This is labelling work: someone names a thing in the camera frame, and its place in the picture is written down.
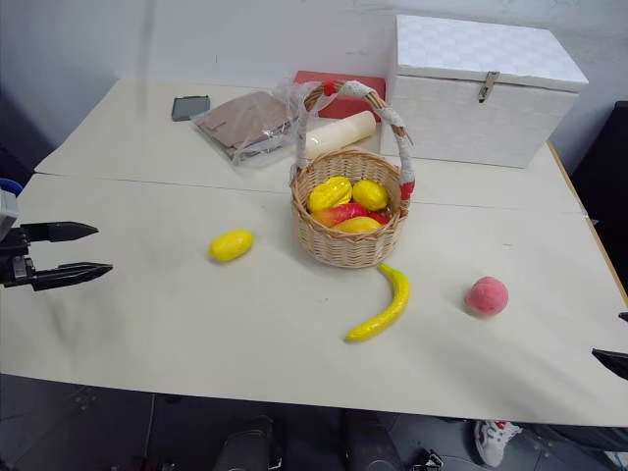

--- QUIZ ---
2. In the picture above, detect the metal box latch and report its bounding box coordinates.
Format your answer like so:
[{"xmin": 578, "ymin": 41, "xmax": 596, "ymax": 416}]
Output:
[{"xmin": 477, "ymin": 71, "xmax": 501, "ymax": 104}]

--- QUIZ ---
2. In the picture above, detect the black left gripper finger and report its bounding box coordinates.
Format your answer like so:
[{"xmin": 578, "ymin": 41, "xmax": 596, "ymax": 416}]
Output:
[
  {"xmin": 30, "ymin": 262, "xmax": 115, "ymax": 292},
  {"xmin": 20, "ymin": 221, "xmax": 100, "ymax": 244}
]

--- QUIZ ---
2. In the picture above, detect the red and yellow mango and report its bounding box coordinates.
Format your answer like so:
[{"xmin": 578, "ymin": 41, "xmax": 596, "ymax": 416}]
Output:
[{"xmin": 310, "ymin": 202, "xmax": 370, "ymax": 229}]

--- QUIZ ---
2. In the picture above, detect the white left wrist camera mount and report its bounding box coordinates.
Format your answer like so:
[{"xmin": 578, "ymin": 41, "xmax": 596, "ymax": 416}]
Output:
[{"xmin": 0, "ymin": 189, "xmax": 21, "ymax": 242}]

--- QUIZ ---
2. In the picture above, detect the pink peach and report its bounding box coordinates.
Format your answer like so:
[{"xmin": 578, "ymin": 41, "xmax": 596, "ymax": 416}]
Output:
[{"xmin": 465, "ymin": 276, "xmax": 510, "ymax": 319}]

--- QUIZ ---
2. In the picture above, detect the plastic bag with brown cardboard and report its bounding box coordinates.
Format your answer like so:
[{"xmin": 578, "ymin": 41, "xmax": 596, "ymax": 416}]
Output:
[{"xmin": 189, "ymin": 73, "xmax": 329, "ymax": 168}]

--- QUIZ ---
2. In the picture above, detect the yellow lemon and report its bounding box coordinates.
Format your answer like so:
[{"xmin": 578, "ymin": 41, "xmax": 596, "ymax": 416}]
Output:
[
  {"xmin": 352, "ymin": 179, "xmax": 391, "ymax": 213},
  {"xmin": 207, "ymin": 229, "xmax": 255, "ymax": 264}
]

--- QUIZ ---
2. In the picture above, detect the dark grey flat pad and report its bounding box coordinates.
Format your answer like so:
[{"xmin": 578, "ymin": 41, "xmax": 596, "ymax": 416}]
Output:
[{"xmin": 171, "ymin": 94, "xmax": 212, "ymax": 123}]

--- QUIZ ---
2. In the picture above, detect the red flat box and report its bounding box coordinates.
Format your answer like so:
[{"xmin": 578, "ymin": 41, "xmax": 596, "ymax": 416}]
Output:
[{"xmin": 292, "ymin": 70, "xmax": 390, "ymax": 121}]

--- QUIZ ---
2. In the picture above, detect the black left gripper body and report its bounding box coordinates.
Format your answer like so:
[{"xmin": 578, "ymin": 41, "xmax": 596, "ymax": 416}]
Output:
[{"xmin": 0, "ymin": 227, "xmax": 38, "ymax": 290}]

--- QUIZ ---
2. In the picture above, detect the orange yellow mango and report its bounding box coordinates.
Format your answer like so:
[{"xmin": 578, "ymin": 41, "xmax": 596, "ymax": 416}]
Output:
[{"xmin": 332, "ymin": 216, "xmax": 384, "ymax": 234}]

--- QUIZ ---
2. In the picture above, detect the cream cylinder roll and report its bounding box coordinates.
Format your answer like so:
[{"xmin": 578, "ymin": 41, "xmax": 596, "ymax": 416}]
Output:
[{"xmin": 303, "ymin": 110, "xmax": 378, "ymax": 160}]

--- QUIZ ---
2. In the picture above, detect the white patterned sneaker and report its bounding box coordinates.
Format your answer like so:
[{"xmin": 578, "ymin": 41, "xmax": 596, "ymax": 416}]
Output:
[{"xmin": 472, "ymin": 419, "xmax": 523, "ymax": 468}]

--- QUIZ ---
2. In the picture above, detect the wicker basket with handle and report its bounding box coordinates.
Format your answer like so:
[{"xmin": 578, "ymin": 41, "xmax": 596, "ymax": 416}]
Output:
[{"xmin": 288, "ymin": 78, "xmax": 418, "ymax": 271}]

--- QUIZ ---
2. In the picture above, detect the white woven lidded box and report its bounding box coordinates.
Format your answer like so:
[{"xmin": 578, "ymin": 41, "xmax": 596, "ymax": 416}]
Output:
[{"xmin": 379, "ymin": 14, "xmax": 590, "ymax": 171}]

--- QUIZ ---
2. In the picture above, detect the yellow banana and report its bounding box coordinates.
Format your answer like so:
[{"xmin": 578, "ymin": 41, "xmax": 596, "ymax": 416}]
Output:
[{"xmin": 344, "ymin": 262, "xmax": 412, "ymax": 343}]

